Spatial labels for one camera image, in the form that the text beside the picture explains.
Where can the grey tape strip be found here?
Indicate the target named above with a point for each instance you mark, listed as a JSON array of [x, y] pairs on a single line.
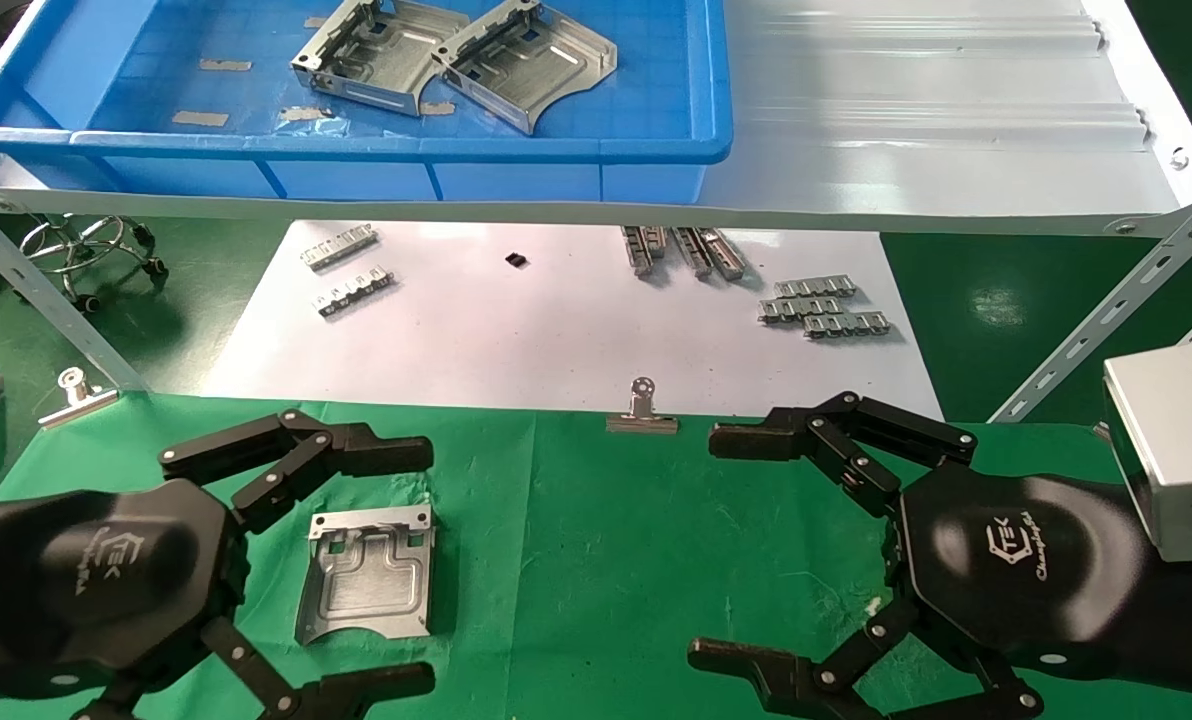
[[316, 21], [306, 113], [200, 118], [438, 107], [226, 64]]

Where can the small metal rail part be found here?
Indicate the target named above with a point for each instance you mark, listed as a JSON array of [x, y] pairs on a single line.
[[848, 325], [694, 255], [801, 309], [638, 255], [658, 240], [816, 288], [339, 249], [726, 258], [356, 292]]

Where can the blue plastic bin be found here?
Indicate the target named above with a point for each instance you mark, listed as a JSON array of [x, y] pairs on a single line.
[[636, 90]]

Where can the small black clip piece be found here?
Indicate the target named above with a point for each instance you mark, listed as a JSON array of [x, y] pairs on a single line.
[[516, 260]]

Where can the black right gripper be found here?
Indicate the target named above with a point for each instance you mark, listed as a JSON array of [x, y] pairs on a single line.
[[1016, 560]]

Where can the stamped metal bracket plate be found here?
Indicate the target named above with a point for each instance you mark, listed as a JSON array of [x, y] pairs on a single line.
[[386, 55], [366, 590], [546, 70]]

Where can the black seat swivel stool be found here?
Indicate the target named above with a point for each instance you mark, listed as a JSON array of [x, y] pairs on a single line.
[[155, 267]]

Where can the silver binder clip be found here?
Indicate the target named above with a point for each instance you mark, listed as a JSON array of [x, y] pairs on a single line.
[[642, 422], [76, 405]]

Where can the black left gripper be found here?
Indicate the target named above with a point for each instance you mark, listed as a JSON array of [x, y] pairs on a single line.
[[106, 580]]

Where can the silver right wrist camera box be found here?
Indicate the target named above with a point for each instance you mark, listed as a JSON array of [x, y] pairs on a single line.
[[1171, 450]]

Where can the green table cloth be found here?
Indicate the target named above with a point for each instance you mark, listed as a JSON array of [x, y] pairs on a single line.
[[576, 560]]

